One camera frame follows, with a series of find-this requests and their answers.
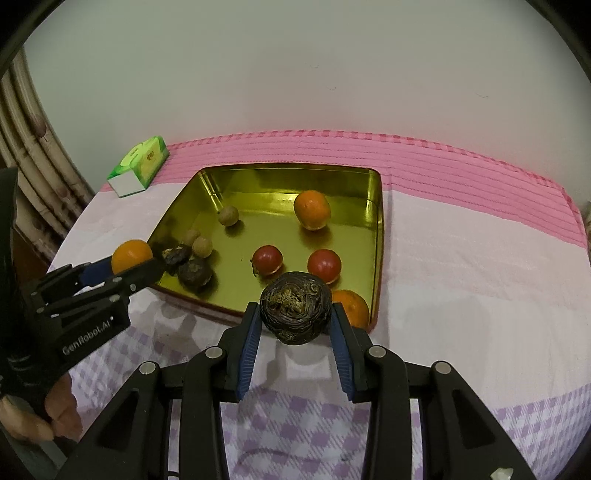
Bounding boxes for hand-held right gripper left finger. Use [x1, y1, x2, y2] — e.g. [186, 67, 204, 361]
[55, 302, 262, 480]

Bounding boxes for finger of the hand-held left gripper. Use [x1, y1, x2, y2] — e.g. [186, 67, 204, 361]
[21, 258, 115, 306]
[34, 261, 165, 325]

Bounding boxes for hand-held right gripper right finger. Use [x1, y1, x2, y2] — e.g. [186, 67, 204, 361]
[329, 303, 539, 480]

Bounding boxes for orange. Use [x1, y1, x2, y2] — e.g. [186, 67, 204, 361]
[330, 289, 370, 329]
[111, 239, 153, 274]
[294, 190, 332, 232]

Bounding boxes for dark water chestnut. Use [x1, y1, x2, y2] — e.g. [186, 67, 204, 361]
[161, 246, 192, 277]
[260, 271, 333, 346]
[178, 257, 214, 291]

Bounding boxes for red tomato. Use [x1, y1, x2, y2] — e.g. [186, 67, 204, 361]
[252, 245, 283, 277]
[307, 249, 342, 284]

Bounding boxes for dark red tin box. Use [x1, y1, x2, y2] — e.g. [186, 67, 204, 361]
[148, 166, 385, 335]

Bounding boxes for person's left hand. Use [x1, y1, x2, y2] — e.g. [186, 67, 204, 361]
[0, 371, 84, 441]

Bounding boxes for purple checked cloth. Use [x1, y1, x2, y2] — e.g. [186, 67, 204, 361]
[51, 295, 591, 480]

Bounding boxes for green tissue box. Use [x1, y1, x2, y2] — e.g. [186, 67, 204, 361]
[106, 135, 169, 198]

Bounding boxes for beige patterned curtain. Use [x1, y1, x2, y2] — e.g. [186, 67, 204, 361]
[0, 60, 95, 268]

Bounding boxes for pink striped blanket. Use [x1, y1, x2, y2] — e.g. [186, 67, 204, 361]
[48, 129, 589, 407]

